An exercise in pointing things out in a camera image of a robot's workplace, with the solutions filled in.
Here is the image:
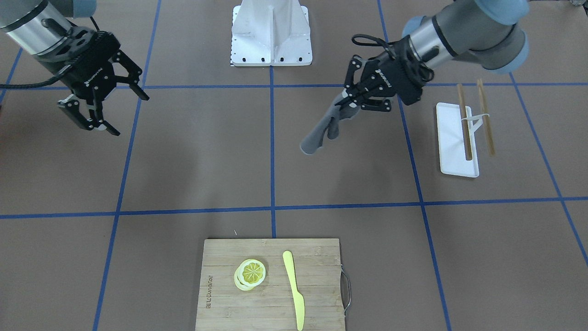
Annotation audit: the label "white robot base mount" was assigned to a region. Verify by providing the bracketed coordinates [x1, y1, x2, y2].
[230, 0, 313, 67]

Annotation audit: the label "bamboo cutting board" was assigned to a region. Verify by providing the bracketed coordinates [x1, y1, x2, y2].
[195, 239, 346, 331]

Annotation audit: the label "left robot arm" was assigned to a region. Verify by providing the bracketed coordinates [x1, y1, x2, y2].
[334, 0, 530, 112]

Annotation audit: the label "grey wiping cloth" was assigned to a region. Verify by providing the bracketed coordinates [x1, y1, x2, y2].
[300, 92, 360, 155]

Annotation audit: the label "white rectangular tray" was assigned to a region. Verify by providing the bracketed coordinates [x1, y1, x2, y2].
[435, 103, 480, 178]

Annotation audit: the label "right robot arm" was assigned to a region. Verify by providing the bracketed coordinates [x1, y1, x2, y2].
[1, 0, 149, 136]

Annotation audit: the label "wooden rack bar far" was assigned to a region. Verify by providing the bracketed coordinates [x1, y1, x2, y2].
[476, 78, 496, 157]

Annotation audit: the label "yellow plastic knife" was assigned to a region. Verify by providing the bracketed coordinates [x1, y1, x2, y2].
[282, 250, 306, 331]

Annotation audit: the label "wooden rack bar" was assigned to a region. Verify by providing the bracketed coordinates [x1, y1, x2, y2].
[457, 83, 473, 161]
[476, 78, 496, 157]

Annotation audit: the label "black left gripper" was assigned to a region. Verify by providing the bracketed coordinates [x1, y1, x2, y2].
[335, 36, 434, 112]

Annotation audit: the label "wooden rack bar near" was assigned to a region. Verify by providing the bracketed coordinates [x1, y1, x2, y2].
[457, 83, 473, 161]

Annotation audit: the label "yellow lemon slices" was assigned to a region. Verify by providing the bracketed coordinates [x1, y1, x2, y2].
[234, 258, 266, 291]

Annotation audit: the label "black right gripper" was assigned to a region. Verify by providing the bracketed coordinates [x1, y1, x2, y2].
[35, 26, 150, 136]

